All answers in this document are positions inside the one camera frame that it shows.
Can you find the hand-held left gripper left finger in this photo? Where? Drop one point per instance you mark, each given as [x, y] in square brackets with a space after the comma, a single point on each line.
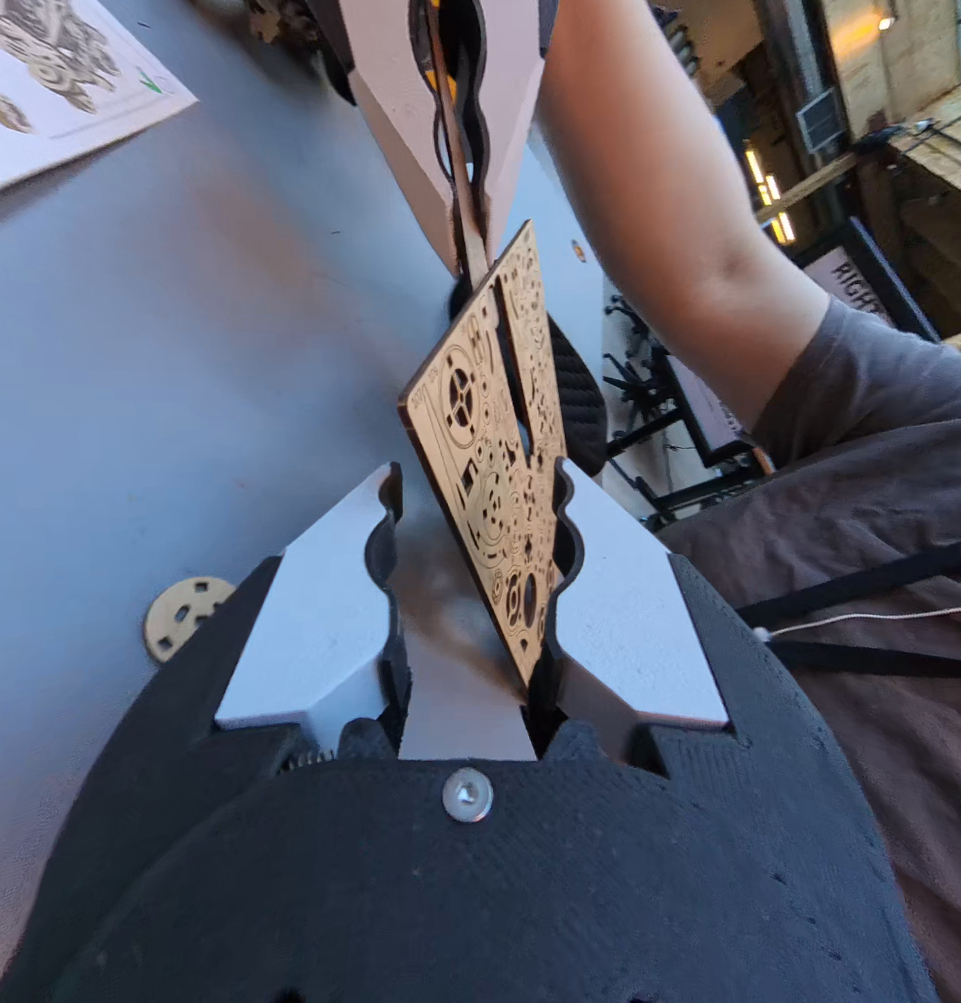
[315, 619]

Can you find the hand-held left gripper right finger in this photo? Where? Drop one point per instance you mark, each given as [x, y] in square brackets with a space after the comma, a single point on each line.
[633, 619]

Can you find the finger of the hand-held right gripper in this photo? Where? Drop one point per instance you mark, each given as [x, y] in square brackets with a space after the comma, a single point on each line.
[515, 86]
[386, 86]

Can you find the thin wooden stick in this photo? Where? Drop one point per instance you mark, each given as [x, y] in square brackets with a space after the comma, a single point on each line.
[458, 196]

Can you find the laser-cut wooden parts sheet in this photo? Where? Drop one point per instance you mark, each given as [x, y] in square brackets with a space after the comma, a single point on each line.
[488, 470]

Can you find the person's right forearm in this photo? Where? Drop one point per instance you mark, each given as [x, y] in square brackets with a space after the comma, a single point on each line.
[668, 196]

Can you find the round wooden disc part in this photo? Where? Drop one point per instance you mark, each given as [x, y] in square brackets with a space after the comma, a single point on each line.
[182, 615]

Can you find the person in grey shirt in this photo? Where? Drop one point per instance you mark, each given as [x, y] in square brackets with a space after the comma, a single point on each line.
[880, 509]

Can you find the printed instruction booklet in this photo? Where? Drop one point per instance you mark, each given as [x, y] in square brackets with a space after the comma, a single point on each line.
[57, 94]

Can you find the black-framed white sign board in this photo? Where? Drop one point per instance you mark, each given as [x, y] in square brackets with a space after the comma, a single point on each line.
[856, 286]

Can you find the black metal stand frame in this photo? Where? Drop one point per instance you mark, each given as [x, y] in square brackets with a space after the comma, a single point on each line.
[653, 407]

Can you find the wall air conditioner unit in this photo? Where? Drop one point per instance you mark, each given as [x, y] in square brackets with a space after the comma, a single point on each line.
[820, 119]

